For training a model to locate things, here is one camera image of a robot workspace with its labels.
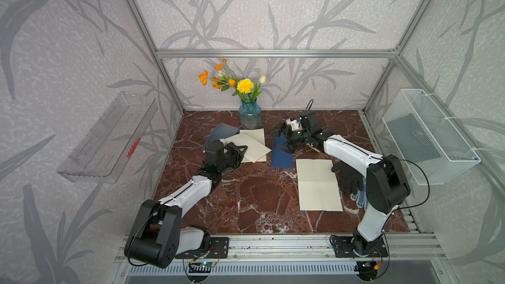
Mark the aluminium front rail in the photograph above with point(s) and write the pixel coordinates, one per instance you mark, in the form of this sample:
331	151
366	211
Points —
316	247

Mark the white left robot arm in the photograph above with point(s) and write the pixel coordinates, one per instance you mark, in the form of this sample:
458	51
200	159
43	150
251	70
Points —
157	236

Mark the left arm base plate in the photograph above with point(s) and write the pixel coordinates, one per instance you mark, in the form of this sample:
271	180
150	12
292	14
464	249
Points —
212	247

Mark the yellow orange artificial flowers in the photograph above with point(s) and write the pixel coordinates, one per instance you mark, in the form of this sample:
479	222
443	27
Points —
226	79

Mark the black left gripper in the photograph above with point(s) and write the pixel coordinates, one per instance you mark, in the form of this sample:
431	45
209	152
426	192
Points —
237	155

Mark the right circuit board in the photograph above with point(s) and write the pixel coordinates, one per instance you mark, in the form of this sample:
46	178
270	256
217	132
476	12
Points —
369	268

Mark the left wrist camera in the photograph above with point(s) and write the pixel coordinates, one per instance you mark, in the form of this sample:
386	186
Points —
214	154

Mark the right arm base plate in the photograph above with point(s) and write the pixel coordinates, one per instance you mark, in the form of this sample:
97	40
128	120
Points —
343	246

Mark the dark blue envelope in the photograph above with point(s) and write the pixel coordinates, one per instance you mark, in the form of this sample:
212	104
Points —
279	158

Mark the circuit board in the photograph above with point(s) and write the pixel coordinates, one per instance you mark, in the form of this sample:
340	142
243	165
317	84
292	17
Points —
201	267
369	268

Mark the blue glass vase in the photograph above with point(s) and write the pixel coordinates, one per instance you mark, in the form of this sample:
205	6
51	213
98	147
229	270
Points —
250	115

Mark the beige lined letter paper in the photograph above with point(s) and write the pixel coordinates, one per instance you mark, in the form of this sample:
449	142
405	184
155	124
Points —
255	151

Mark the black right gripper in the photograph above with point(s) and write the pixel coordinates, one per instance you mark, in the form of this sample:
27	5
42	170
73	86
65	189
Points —
287	129

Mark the blue dotted white glove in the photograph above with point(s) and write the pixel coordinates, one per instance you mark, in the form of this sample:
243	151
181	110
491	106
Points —
361	199

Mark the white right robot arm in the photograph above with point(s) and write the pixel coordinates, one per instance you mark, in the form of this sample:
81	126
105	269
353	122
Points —
381	178

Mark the cream unfolded paper sheet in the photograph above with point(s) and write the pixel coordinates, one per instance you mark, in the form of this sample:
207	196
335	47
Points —
318	186

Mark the clear acrylic wall shelf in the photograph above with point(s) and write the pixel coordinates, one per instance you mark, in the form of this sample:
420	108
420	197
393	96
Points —
103	154

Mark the cream envelope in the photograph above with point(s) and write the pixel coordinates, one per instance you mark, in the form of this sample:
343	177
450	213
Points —
257	135

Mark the black work glove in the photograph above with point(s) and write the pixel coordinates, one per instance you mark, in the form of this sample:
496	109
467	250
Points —
352	181

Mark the white wire mesh basket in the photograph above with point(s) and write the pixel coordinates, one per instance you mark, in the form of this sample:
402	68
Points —
436	152

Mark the left circuit board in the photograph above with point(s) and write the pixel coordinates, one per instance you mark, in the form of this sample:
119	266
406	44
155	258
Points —
201	267

